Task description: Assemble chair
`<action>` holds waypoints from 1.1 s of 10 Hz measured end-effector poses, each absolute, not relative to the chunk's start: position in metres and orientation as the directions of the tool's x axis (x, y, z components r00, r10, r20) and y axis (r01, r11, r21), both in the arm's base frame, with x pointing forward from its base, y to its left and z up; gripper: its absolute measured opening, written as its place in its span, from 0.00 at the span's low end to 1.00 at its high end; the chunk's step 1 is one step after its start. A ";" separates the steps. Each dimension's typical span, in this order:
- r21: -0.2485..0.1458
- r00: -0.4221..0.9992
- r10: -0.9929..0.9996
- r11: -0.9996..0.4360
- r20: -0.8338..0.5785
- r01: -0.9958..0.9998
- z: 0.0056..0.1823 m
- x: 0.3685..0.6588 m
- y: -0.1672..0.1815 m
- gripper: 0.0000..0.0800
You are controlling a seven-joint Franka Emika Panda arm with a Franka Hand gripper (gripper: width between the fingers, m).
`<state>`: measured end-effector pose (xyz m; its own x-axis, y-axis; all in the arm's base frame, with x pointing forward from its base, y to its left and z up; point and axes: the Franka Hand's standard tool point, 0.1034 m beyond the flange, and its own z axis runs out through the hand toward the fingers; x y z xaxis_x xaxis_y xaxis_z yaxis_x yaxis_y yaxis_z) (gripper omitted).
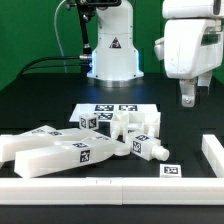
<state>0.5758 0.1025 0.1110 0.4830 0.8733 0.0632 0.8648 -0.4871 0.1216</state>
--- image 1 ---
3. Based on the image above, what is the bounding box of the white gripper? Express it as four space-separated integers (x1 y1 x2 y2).
154 0 224 107

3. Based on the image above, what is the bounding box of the white chair seat part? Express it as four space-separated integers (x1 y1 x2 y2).
110 111 161 139

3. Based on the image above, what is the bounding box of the small white tagged nut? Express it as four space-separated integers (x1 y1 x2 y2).
160 164 182 178

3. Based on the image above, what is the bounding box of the white right fence bar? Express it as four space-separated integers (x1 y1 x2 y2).
201 134 224 178

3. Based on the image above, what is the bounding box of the white fence bar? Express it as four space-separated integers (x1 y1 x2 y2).
201 134 224 178
0 178 224 205

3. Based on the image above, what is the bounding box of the white marker sheet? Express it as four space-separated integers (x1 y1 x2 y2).
70 103 158 122

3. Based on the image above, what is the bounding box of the small white tagged cube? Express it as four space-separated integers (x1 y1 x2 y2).
79 113 99 130

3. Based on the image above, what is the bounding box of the white front fence bar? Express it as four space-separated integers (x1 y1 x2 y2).
0 178 224 205

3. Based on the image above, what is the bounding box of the grey thin cable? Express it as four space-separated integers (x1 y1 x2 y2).
54 0 69 74

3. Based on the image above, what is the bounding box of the black cable bundle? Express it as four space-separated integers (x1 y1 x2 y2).
16 55 93 79

